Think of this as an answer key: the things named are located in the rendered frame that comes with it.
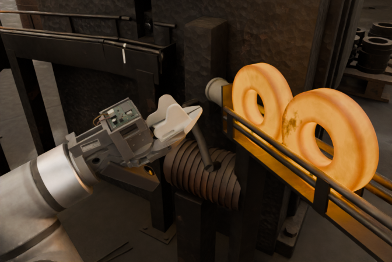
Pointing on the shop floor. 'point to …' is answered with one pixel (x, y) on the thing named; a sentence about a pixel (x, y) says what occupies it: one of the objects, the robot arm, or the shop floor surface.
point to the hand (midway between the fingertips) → (196, 115)
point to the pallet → (371, 62)
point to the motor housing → (199, 197)
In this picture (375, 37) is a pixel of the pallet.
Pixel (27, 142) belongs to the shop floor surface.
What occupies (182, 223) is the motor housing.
